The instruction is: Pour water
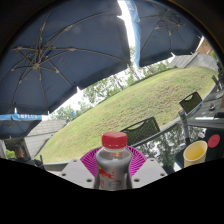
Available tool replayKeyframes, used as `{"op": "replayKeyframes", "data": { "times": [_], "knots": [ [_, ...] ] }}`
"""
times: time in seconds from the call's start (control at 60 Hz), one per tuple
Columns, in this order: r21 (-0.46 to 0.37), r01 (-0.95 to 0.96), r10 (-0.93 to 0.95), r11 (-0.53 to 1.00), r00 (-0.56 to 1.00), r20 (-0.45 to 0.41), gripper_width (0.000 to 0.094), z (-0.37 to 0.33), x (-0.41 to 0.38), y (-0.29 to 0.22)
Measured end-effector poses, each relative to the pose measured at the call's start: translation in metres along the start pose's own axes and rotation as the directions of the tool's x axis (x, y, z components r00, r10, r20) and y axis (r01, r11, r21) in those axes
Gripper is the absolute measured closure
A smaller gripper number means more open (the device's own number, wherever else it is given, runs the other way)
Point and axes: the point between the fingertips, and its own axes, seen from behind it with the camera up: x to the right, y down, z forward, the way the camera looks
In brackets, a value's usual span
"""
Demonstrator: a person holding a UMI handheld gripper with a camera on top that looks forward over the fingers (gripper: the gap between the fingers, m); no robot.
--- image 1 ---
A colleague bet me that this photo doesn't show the grey upright tube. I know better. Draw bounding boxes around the grey upright tube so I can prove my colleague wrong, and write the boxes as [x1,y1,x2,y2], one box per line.
[178,109,192,146]

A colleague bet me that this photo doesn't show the clear red-capped drink bottle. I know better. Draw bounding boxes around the clear red-capped drink bottle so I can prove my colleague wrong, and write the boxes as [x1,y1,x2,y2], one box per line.
[94,131,134,192]

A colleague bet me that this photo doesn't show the flat round red coaster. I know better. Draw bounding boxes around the flat round red coaster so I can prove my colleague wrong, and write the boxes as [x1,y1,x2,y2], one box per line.
[207,133,221,149]

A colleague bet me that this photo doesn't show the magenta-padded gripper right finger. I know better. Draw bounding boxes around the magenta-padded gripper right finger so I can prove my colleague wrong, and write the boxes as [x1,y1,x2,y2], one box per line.
[126,145,168,190]

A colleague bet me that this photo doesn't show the person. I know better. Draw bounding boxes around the person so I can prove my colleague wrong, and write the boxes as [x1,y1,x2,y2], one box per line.
[13,144,35,165]

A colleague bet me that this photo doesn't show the grey roofed building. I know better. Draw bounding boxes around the grey roofed building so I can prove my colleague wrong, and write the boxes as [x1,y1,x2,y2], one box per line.
[23,119,68,159]

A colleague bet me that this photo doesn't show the blue lettered patio umbrella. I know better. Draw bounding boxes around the blue lettered patio umbrella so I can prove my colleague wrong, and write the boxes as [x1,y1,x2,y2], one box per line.
[0,113,44,140]

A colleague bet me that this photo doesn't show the black mesh patio chair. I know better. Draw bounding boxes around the black mesh patio chair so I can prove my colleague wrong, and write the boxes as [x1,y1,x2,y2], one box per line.
[178,91,204,115]
[119,116,162,147]

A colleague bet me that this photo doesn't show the large navy patio umbrella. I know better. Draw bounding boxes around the large navy patio umbrella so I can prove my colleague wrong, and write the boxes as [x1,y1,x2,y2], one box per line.
[0,0,132,116]

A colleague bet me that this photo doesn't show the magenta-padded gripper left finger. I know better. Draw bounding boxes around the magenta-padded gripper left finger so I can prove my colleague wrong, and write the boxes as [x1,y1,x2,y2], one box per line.
[59,145,101,190]

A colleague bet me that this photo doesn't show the pale yellow mug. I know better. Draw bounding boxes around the pale yellow mug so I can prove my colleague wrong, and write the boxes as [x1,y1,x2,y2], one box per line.
[182,139,209,168]

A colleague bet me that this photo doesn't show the navy umbrella with pale flap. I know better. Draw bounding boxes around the navy umbrella with pale flap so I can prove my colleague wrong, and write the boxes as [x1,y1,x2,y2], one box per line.
[126,0,205,68]

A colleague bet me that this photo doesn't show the tan patio umbrella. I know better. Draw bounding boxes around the tan patio umbrella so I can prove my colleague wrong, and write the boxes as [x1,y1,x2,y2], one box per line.
[196,36,215,56]

